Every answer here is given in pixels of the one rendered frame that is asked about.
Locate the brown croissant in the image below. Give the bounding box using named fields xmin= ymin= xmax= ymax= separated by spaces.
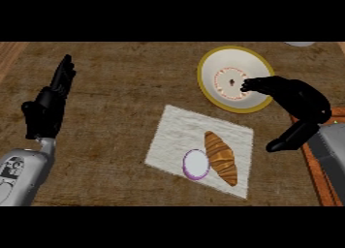
xmin=203 ymin=130 xmax=240 ymax=188

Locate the pale grey round object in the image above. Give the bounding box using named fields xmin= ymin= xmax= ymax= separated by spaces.
xmin=281 ymin=42 xmax=318 ymax=47

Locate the white bowl with yellow rim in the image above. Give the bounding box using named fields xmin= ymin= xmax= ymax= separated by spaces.
xmin=196 ymin=45 xmax=277 ymax=114

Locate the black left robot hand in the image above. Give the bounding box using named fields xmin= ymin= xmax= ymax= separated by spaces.
xmin=21 ymin=53 xmax=79 ymax=140

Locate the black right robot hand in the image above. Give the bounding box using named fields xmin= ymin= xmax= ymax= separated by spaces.
xmin=239 ymin=76 xmax=333 ymax=153

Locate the white cloth placemat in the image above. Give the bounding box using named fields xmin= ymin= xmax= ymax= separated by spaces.
xmin=145 ymin=104 xmax=255 ymax=200

